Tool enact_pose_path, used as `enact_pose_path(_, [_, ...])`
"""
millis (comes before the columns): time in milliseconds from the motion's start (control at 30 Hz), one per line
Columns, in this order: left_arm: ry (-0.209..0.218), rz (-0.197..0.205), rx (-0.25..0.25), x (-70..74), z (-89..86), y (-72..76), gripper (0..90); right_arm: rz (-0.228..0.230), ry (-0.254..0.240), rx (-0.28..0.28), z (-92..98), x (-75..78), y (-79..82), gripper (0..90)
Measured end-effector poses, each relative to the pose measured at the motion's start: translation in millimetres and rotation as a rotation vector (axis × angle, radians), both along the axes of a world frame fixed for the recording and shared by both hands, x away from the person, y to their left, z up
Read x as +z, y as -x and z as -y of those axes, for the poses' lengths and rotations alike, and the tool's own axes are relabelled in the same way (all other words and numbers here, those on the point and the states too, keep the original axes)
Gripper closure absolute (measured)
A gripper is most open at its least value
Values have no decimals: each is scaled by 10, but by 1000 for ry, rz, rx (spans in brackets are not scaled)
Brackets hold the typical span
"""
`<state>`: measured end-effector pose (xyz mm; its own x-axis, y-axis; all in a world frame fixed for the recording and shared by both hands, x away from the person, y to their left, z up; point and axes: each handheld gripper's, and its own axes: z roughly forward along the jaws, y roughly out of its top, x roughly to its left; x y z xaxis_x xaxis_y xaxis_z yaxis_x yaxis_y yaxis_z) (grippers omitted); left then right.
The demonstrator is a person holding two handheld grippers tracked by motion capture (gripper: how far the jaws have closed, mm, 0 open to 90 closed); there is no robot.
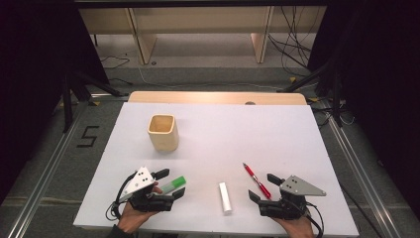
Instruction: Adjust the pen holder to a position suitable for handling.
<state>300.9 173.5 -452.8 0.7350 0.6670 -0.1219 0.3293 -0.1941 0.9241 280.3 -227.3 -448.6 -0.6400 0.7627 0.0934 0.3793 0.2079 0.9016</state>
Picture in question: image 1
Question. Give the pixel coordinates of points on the square wooden pen holder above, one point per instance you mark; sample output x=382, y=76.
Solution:
x=163, y=139

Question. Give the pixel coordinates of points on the wooden table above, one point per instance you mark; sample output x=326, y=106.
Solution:
x=198, y=97

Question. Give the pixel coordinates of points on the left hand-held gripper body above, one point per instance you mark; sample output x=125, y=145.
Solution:
x=142, y=180

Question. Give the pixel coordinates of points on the white foam board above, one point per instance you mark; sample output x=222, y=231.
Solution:
x=214, y=142

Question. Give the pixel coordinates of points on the green marker pen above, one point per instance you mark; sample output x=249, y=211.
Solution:
x=174, y=185

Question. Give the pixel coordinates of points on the white cylinder stick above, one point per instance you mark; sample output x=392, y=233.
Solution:
x=225, y=197

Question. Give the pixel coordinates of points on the red pen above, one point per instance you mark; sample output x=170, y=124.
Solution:
x=257, y=181

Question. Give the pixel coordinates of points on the black curtain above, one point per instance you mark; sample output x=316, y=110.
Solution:
x=36, y=82
x=379, y=82

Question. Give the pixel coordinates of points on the person's right hand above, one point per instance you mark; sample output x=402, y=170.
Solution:
x=297, y=228

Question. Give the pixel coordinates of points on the black tripod stand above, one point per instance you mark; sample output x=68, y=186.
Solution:
x=336, y=95
x=67, y=99

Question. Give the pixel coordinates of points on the light wooden bench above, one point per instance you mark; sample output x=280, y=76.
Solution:
x=198, y=20

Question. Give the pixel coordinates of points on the metal floor rail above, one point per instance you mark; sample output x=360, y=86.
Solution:
x=43, y=185
x=360, y=172

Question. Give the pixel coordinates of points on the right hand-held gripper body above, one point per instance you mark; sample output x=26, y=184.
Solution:
x=290, y=205

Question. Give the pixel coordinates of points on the person's left hand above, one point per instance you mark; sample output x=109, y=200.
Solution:
x=132, y=218

